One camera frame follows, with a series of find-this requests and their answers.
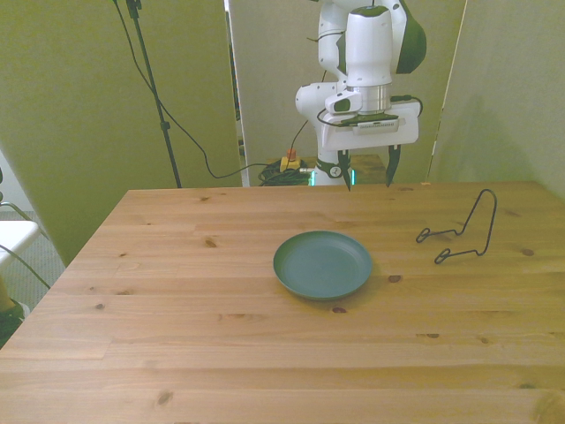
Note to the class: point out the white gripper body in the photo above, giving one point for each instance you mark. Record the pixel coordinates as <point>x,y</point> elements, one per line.
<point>375,139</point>

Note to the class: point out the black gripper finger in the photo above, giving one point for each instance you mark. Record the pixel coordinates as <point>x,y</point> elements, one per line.
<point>392,163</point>
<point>346,168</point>

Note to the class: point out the green round plate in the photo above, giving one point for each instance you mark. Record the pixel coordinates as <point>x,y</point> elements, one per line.
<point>322,267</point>

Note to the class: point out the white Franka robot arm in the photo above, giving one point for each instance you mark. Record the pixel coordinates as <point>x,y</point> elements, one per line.
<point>368,44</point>

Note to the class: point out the yellow emergency stop button box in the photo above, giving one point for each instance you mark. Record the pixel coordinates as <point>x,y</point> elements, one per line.
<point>289,162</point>

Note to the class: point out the pale divider panel behind robot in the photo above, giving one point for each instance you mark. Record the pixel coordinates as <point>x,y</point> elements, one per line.
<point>273,66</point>

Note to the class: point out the green divider panel with shadow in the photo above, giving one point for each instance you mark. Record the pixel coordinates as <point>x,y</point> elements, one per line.
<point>507,88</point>

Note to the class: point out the black tripod stand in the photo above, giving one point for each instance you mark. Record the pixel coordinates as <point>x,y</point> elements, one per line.
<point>152,88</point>

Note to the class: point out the wide green divider panel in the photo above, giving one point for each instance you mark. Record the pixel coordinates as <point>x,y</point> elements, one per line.
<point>79,110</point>

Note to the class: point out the white chair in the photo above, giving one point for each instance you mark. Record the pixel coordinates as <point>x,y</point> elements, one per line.
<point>15,234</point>

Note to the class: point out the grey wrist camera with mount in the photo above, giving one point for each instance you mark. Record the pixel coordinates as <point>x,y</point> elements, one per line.
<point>375,126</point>

